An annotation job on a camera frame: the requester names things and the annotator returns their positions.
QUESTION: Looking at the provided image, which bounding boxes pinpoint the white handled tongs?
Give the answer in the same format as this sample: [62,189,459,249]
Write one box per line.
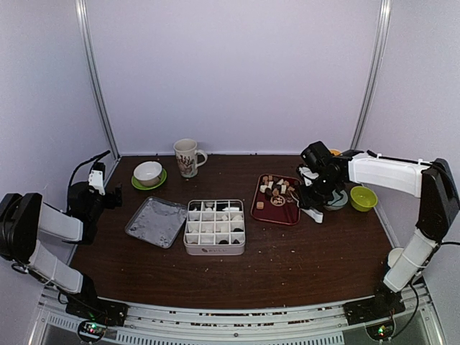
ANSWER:
[290,193,323,224]

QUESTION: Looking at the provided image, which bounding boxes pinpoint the aluminium frame post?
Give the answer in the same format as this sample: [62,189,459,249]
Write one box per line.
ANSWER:
[75,0,121,160]
[350,0,392,150]

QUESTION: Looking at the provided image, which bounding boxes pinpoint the left aluminium frame post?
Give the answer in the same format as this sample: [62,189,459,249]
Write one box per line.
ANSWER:
[75,0,121,160]

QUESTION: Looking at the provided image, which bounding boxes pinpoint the tin box with dividers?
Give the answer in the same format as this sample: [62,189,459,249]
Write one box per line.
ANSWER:
[183,199,247,256]

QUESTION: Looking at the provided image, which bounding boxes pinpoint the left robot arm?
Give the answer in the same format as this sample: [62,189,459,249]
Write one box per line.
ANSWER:
[1,156,122,319]

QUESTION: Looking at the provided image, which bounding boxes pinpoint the green saucer plate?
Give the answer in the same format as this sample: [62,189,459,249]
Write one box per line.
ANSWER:
[131,169,167,190]

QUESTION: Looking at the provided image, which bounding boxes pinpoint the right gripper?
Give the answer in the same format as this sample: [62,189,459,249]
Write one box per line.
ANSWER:
[298,173,341,209]

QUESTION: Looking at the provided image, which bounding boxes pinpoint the white ceramic bowl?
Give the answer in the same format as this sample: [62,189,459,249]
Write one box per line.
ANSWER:
[134,161,163,187]

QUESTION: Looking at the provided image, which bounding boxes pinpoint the white cup near base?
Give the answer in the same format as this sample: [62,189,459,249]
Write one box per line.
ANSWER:
[387,247,404,268]

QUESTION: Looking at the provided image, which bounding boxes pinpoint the front aluminium rail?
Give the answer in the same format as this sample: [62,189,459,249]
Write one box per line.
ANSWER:
[28,280,446,345]

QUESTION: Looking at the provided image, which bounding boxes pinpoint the seashell coral mug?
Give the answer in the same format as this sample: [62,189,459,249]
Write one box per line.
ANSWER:
[173,139,208,178]

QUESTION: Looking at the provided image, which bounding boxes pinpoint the grey blue small bowl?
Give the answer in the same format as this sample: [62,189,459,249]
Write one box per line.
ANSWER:
[324,190,349,211]

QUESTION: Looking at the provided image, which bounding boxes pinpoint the bunny tin lid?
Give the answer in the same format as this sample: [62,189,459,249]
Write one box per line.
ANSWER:
[125,197,188,249]

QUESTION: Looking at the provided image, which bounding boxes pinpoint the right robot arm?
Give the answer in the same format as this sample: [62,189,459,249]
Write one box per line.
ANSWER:
[297,141,459,318]

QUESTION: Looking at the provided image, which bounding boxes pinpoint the green small bowl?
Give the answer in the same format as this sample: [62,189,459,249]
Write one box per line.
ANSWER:
[350,186,378,212]

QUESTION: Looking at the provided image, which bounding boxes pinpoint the red chocolate tray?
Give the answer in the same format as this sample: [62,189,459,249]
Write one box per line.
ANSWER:
[251,173,300,226]

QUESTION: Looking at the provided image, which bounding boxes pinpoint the right aluminium frame post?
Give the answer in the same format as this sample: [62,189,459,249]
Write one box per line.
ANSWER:
[350,0,392,150]

